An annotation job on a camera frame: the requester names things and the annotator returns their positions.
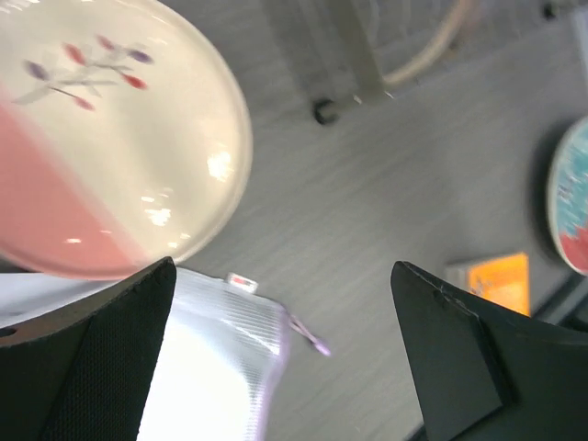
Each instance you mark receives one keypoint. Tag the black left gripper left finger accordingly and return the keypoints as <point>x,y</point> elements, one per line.
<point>84,371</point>

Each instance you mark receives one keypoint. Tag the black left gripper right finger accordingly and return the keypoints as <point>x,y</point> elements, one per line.
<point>483,372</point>

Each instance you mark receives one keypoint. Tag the stainless steel dish rack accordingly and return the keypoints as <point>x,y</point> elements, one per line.
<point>299,43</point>

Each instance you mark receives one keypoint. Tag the orange paperback book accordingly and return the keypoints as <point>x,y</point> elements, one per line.
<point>502,279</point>

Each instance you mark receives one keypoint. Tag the clear zip pouch purple trim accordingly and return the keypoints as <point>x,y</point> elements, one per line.
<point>224,351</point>

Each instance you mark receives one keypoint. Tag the red and teal plate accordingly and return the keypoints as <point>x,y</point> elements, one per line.
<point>566,197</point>

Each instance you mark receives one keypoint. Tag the pink and cream plate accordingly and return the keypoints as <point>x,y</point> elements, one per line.
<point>125,137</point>

